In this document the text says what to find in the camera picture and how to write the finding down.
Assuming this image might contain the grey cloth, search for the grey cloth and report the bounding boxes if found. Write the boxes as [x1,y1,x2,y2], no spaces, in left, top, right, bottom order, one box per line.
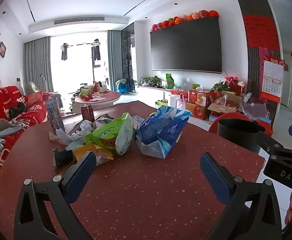
[0,119,27,138]

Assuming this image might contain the white cylindrical bin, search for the white cylindrical bin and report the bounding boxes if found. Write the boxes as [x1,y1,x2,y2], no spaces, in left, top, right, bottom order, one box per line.
[168,94,181,109]

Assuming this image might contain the air vent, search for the air vent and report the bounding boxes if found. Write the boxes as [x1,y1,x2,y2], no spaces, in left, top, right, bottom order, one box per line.
[54,17,105,25]

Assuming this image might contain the potted green plant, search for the potted green plant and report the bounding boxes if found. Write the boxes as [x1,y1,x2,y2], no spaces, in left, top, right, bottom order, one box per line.
[142,76,161,87]

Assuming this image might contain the glass cabinet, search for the glass cabinet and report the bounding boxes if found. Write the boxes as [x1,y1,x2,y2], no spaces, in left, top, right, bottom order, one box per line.
[121,22,136,93]

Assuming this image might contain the yellow snack wrapper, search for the yellow snack wrapper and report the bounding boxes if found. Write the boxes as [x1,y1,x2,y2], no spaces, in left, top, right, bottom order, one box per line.
[73,144,114,167]

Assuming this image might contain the red covered sofa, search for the red covered sofa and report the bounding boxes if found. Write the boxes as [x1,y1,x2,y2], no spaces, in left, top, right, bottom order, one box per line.
[0,66,61,195]

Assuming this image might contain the red drink can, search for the red drink can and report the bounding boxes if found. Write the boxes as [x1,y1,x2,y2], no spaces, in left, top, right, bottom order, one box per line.
[80,104,95,123]

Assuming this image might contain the blue plastic bag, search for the blue plastic bag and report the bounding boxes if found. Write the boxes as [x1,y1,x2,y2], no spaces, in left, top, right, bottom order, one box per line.
[136,105,192,158]

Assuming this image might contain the red wall decoration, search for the red wall decoration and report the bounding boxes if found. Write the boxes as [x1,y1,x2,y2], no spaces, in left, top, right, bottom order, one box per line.
[243,15,279,47]

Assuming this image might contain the hanging dark clothes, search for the hanging dark clothes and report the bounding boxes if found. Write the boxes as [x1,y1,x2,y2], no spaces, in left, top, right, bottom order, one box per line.
[91,39,101,61]
[61,43,70,61]

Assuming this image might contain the dark small wrapper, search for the dark small wrapper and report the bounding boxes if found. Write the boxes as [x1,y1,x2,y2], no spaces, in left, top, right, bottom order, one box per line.
[52,149,74,167]

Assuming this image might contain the pink gift bag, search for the pink gift bag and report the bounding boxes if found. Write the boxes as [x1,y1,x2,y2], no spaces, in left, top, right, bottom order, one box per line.
[177,94,188,110]

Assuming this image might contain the red gift bag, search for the red gift bag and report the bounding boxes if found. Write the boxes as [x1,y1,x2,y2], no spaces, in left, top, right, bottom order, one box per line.
[258,117,273,135]

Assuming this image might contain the red box with tomato print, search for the red box with tomato print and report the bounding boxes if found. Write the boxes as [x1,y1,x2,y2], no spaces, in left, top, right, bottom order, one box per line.
[185,102,211,120]

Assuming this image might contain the black television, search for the black television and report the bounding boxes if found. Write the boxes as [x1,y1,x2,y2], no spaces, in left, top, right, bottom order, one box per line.
[150,17,223,74]

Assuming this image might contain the open cardboard box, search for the open cardboard box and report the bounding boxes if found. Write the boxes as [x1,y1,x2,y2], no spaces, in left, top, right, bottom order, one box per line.
[207,97,243,114]

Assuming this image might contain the red box with orange print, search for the red box with orange print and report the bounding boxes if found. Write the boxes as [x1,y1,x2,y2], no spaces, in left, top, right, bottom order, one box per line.
[188,89,213,107]

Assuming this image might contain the red plastic chair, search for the red plastic chair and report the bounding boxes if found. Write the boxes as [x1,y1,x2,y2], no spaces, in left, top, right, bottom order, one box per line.
[208,112,254,135]

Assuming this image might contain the black trash bin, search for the black trash bin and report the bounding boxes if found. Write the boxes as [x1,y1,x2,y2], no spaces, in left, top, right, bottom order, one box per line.
[217,119,265,154]

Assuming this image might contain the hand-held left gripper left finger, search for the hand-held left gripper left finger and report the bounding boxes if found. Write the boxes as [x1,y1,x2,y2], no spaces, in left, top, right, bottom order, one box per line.
[14,151,97,240]

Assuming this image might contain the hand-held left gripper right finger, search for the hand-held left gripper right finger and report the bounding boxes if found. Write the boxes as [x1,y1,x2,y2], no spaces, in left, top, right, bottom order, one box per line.
[200,152,283,240]

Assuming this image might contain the blue plastic stool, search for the blue plastic stool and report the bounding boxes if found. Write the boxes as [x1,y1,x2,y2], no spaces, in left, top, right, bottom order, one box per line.
[116,79,128,94]

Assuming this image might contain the green snack bag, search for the green snack bag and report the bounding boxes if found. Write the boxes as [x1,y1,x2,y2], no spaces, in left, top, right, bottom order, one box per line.
[85,112,134,155]

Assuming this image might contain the round coffee table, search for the round coffee table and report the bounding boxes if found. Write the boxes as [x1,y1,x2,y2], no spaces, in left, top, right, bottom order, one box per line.
[74,91,121,110]

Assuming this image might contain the row of paper lanterns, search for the row of paper lanterns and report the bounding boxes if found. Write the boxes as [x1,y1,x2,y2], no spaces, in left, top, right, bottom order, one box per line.
[150,10,220,33]

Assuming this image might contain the grey curtain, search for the grey curtain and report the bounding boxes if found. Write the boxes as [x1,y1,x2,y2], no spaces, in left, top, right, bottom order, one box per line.
[23,36,54,94]
[107,30,122,92]

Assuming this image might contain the wall calendar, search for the wall calendar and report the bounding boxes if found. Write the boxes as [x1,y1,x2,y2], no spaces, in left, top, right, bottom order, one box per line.
[260,57,284,103]

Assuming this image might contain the clear plastic wrapping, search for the clear plastic wrapping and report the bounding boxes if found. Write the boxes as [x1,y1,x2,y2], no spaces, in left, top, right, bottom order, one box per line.
[241,100,269,120]

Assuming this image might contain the red flower bouquet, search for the red flower bouquet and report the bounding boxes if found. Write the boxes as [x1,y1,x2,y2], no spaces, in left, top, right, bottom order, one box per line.
[211,75,239,93]

